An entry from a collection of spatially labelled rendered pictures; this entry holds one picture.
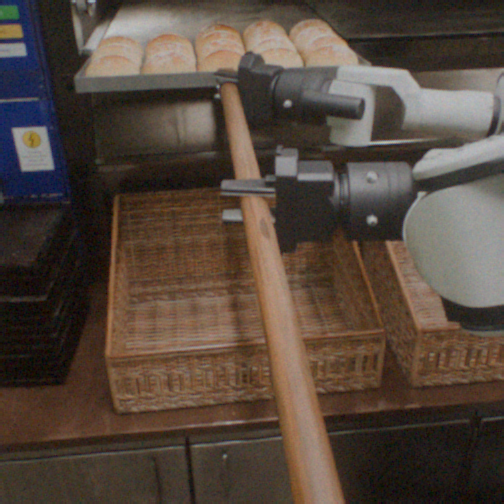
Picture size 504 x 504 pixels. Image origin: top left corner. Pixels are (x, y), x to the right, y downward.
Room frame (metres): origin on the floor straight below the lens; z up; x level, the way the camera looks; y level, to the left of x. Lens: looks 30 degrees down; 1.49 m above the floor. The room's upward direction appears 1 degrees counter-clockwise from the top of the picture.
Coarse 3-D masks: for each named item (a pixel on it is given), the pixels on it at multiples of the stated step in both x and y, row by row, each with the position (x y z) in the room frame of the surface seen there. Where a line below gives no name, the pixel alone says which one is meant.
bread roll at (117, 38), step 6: (114, 36) 1.32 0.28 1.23; (120, 36) 1.32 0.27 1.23; (126, 36) 1.33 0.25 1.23; (102, 42) 1.31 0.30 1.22; (108, 42) 1.31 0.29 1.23; (114, 42) 1.31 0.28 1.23; (120, 42) 1.31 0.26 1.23; (126, 42) 1.31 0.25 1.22; (132, 42) 1.32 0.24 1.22; (138, 42) 1.33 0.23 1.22; (96, 48) 1.32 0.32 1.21; (138, 48) 1.32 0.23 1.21
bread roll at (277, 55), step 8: (272, 48) 1.19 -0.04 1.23; (280, 48) 1.19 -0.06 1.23; (288, 48) 1.20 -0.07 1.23; (264, 56) 1.18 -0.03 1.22; (272, 56) 1.18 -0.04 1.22; (280, 56) 1.18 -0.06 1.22; (288, 56) 1.18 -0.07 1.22; (296, 56) 1.19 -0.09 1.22; (280, 64) 1.17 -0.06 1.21; (288, 64) 1.17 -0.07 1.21; (296, 64) 1.18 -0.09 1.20
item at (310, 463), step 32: (224, 96) 0.99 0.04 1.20; (256, 224) 0.56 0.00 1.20; (256, 256) 0.50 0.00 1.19; (256, 288) 0.46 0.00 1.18; (288, 288) 0.45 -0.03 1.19; (288, 320) 0.40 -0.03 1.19; (288, 352) 0.36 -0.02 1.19; (288, 384) 0.33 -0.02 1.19; (288, 416) 0.30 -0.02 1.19; (320, 416) 0.30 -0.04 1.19; (288, 448) 0.28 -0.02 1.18; (320, 448) 0.27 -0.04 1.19; (320, 480) 0.24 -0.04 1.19
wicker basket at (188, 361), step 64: (192, 192) 1.39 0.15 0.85; (192, 256) 1.35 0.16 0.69; (320, 256) 1.37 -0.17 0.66; (128, 320) 1.21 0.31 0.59; (192, 320) 1.21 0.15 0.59; (256, 320) 1.20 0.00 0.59; (320, 320) 1.19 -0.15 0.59; (128, 384) 0.99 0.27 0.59; (192, 384) 0.93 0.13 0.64; (256, 384) 0.94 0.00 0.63; (320, 384) 0.96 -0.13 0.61
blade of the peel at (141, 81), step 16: (144, 48) 1.44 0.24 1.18; (304, 64) 1.28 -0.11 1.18; (368, 64) 1.17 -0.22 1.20; (80, 80) 1.13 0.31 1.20; (96, 80) 1.13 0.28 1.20; (112, 80) 1.13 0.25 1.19; (128, 80) 1.13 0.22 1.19; (144, 80) 1.14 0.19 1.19; (160, 80) 1.14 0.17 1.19; (176, 80) 1.14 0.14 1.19; (192, 80) 1.14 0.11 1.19; (208, 80) 1.15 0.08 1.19
